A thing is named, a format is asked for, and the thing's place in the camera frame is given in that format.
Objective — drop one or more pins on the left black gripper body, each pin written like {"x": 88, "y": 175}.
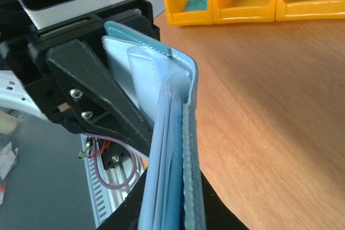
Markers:
{"x": 25, "y": 54}

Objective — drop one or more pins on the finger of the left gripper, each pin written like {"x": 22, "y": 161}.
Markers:
{"x": 98, "y": 105}

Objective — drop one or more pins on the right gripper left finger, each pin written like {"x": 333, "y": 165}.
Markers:
{"x": 126, "y": 216}

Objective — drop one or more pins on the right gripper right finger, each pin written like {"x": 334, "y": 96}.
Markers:
{"x": 212, "y": 212}

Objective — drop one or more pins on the teal card holder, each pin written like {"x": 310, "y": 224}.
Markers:
{"x": 162, "y": 81}

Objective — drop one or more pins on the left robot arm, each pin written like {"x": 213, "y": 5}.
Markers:
{"x": 13, "y": 90}

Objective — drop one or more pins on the teal card stack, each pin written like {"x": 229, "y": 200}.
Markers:
{"x": 196, "y": 5}

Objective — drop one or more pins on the left small circuit board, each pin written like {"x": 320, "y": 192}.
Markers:
{"x": 87, "y": 151}

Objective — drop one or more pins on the yellow bin middle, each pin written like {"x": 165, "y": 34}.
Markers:
{"x": 243, "y": 11}

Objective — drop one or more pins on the yellow bin far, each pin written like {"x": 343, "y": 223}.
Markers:
{"x": 309, "y": 9}

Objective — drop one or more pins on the grey slotted cable duct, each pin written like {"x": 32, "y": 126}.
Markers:
{"x": 100, "y": 202}

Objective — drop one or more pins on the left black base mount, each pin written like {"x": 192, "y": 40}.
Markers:
{"x": 113, "y": 154}

